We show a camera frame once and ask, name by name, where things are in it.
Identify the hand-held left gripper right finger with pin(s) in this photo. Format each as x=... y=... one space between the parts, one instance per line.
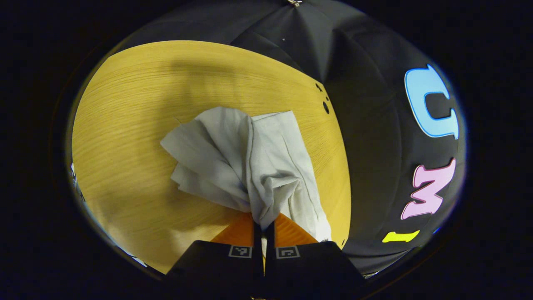
x=270 y=258

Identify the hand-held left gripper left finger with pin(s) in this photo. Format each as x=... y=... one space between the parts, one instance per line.
x=258 y=258

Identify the white jeans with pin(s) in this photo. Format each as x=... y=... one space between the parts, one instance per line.
x=233 y=158

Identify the black backdrop cloth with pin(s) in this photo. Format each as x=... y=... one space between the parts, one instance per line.
x=366 y=125

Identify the silver backdrop clip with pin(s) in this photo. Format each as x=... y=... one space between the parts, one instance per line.
x=294 y=2

